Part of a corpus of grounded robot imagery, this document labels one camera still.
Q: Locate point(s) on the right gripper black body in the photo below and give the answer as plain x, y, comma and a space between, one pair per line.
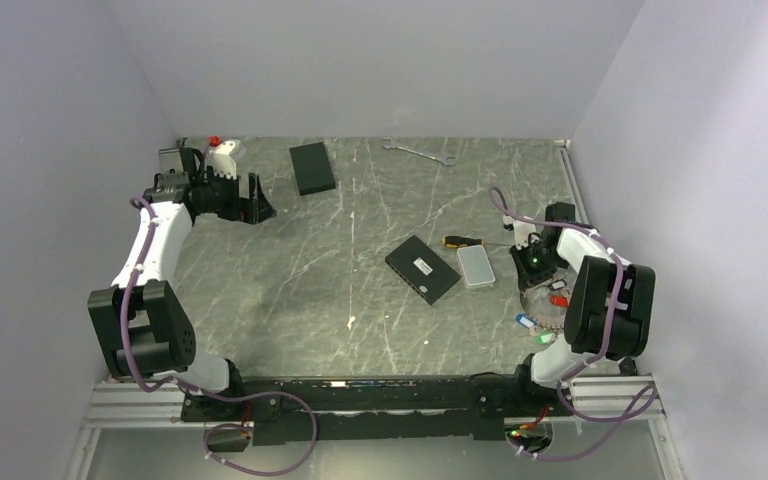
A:
536, 264

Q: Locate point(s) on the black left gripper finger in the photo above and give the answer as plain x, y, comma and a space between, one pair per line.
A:
252, 204
261, 208

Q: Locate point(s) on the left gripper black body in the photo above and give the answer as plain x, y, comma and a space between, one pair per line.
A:
220, 196

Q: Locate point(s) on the black key tag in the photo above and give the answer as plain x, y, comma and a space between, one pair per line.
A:
557, 285

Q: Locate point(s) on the large metal keyring disc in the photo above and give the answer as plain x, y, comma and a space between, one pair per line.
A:
535, 303

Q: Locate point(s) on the red key tag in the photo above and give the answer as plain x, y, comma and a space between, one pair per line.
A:
559, 301

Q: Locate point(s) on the blue key tag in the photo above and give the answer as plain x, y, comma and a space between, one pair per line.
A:
526, 321

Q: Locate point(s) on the green key tag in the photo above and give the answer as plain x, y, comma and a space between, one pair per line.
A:
546, 338

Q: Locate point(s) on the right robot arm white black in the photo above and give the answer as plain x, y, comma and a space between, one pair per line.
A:
609, 311

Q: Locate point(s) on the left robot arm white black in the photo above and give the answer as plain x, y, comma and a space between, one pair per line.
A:
142, 328

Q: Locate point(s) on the white small router box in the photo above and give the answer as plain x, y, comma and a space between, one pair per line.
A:
475, 266

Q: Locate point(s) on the plain black box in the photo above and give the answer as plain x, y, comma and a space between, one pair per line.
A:
312, 168

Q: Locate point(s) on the yellow black screwdriver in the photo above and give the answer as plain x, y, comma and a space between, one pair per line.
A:
454, 241

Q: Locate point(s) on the silver wrench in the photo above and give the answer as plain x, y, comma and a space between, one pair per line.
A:
442, 158

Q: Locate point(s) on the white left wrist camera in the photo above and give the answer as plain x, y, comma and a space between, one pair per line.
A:
222, 156

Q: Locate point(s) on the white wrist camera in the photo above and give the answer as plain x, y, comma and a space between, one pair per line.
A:
222, 156
521, 231

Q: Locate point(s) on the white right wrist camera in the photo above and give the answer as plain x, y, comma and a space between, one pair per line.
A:
521, 231

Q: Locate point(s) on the black network switch with label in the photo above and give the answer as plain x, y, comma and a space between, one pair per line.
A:
423, 270

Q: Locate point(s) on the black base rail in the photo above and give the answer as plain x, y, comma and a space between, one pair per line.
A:
303, 425

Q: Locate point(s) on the aluminium frame profile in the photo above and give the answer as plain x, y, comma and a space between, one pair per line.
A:
487, 395

